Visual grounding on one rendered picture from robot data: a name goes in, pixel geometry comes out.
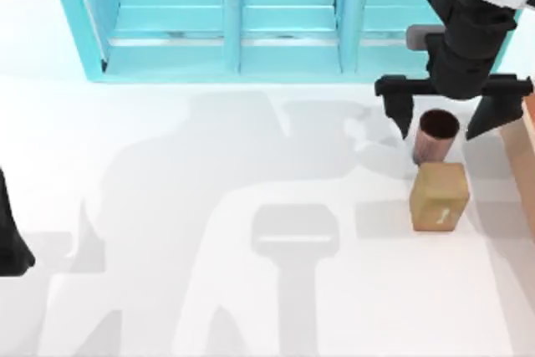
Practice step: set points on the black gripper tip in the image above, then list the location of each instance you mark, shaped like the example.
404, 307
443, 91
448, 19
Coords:
10, 244

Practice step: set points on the brown cup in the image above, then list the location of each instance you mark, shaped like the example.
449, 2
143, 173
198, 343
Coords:
434, 139

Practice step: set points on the pale grey rounded box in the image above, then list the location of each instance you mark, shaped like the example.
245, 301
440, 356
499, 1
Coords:
416, 37

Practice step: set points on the light blue rack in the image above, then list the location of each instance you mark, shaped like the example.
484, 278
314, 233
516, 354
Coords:
288, 43

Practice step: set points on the tan wooden block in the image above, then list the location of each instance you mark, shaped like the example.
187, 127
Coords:
439, 198

